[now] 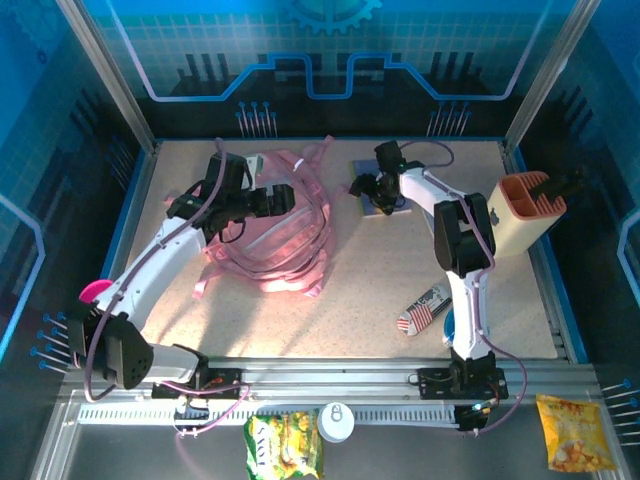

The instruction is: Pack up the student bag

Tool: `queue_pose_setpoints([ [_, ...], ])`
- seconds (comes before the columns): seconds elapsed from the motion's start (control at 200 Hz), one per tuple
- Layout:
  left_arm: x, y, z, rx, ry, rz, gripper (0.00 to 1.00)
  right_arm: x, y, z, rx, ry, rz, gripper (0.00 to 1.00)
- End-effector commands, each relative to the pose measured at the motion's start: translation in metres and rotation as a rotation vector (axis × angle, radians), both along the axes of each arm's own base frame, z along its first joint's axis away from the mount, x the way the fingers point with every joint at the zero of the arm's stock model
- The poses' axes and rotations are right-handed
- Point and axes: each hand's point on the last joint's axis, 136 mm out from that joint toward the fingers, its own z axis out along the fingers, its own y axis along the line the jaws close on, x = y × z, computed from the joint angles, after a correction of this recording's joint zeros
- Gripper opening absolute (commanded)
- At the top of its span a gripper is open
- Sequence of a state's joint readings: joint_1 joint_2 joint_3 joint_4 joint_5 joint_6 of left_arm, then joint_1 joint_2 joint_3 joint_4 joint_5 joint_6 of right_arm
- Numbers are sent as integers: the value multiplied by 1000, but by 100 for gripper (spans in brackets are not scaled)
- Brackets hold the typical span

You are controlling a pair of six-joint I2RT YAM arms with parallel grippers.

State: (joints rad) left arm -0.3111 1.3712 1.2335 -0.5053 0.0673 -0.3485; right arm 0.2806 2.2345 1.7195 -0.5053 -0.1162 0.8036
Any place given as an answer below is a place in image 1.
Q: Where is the pink student backpack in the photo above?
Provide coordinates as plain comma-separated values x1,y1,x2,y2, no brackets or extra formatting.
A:
192,134,336,301

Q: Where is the green snack bag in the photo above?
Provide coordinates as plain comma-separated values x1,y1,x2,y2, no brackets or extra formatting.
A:
243,409,325,480

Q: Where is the yellow snack bag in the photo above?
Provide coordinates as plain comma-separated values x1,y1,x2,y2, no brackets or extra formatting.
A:
535,393,617,474

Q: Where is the beige orange pen holder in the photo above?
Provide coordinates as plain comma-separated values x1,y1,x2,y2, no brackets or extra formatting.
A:
487,170,568,259

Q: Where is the blue green oval case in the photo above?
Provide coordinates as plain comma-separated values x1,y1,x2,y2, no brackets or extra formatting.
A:
442,307,457,349

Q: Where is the pink plastic goblet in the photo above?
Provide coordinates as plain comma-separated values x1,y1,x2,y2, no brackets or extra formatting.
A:
79,279,114,305

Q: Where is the black tool handle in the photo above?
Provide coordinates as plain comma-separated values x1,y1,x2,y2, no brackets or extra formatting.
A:
533,164,590,204

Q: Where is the aluminium frame post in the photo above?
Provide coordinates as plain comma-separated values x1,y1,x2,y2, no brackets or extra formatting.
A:
503,0,602,146
55,0,160,154

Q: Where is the aluminium front rail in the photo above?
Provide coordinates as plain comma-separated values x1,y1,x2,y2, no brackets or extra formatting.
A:
59,357,601,399

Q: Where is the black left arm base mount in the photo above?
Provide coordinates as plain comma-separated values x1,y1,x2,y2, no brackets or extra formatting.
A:
151,367,246,401

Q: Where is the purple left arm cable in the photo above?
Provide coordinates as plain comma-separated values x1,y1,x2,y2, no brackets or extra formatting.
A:
82,137,251,441

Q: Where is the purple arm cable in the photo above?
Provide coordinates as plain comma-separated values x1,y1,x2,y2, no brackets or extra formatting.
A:
82,137,251,441
397,139,529,436

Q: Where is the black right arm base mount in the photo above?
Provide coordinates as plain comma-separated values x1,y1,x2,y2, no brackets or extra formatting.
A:
417,366,510,401

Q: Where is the white slotted cable tray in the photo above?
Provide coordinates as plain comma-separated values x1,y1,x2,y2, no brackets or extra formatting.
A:
77,403,461,426

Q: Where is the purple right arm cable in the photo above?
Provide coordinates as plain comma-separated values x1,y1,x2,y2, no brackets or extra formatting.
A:
397,139,529,436

